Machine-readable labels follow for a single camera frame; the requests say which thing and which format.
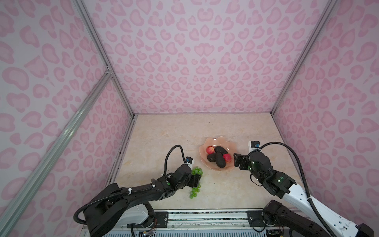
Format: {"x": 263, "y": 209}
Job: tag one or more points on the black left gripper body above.
{"x": 182, "y": 185}

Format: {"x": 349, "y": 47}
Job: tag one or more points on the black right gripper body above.
{"x": 256, "y": 175}

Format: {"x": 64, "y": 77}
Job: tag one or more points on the green grape bunch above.
{"x": 195, "y": 191}

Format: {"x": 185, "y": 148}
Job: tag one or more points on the red apple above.
{"x": 210, "y": 150}
{"x": 228, "y": 158}

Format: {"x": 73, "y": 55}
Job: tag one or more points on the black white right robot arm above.
{"x": 320, "y": 221}

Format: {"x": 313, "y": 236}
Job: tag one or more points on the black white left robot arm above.
{"x": 104, "y": 211}

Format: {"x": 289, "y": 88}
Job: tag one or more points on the pink scalloped fruit bowl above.
{"x": 231, "y": 147}

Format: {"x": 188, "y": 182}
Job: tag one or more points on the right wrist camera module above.
{"x": 254, "y": 145}

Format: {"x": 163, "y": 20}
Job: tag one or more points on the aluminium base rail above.
{"x": 200, "y": 223}

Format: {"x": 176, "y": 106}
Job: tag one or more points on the right rear aluminium post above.
{"x": 319, "y": 27}

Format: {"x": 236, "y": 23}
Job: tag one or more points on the aluminium post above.
{"x": 88, "y": 23}
{"x": 319, "y": 27}

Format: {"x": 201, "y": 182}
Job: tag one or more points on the left rear aluminium post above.
{"x": 88, "y": 23}

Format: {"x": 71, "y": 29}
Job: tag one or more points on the aluminium frame diagonal bar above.
{"x": 26, "y": 194}

